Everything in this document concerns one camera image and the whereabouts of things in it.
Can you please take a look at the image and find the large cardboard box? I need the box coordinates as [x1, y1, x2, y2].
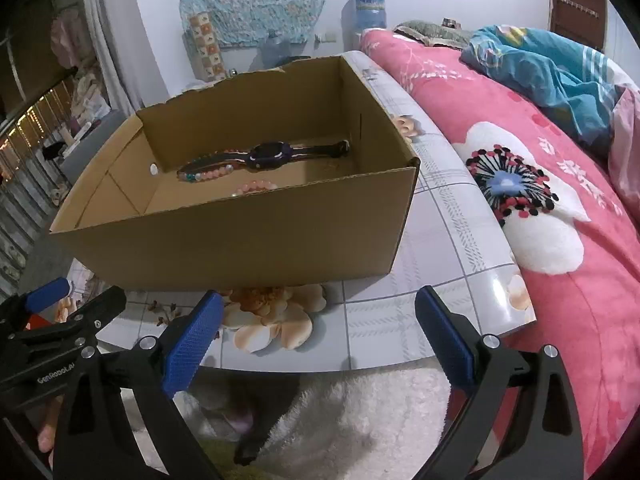
[49, 56, 421, 292]

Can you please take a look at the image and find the person's left hand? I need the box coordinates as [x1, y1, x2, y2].
[37, 395, 63, 456]

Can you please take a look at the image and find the checkered orange towel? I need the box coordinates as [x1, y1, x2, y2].
[188, 10, 227, 82]

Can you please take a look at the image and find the white curtain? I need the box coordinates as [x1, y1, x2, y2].
[82, 0, 171, 116]

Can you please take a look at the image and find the turquoise patterned hanging cloth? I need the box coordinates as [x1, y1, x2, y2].
[178, 0, 342, 47]

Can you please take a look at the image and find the white fluffy blanket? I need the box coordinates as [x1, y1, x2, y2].
[185, 355, 476, 480]

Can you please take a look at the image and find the blue water dispenser jug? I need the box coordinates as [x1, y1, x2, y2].
[351, 0, 387, 31]

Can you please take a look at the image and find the pink blanket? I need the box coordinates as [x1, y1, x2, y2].
[607, 85, 640, 206]

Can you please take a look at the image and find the pink hanging garment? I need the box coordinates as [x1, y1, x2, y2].
[50, 10, 93, 68]

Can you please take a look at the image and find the grey storage bin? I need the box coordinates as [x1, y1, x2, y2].
[57, 110, 128, 186]

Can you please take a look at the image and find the metal railing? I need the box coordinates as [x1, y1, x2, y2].
[0, 77, 81, 291]

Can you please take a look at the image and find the multicolour bead necklace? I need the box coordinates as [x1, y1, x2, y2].
[176, 160, 241, 183]

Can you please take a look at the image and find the brown wooden door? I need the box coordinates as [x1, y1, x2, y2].
[548, 0, 608, 52]

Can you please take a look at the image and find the grey-green pillow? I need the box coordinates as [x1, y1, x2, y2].
[392, 19, 476, 51]

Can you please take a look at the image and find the cream cloth bag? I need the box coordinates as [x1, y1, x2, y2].
[70, 67, 111, 121]

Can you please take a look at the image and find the pink bead bracelet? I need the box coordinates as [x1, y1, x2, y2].
[232, 180, 279, 197]

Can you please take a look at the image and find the black smartwatch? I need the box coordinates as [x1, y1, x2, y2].
[177, 140, 351, 173]

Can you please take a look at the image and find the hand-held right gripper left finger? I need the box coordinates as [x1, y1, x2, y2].
[52, 290, 226, 480]

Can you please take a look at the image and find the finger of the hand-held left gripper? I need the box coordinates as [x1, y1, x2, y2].
[0, 277, 71, 333]
[7, 286, 127, 350]

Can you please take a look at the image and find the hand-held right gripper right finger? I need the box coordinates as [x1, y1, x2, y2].
[415, 285, 585, 480]

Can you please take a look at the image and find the blue printed blanket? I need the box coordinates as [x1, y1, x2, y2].
[460, 24, 636, 146]

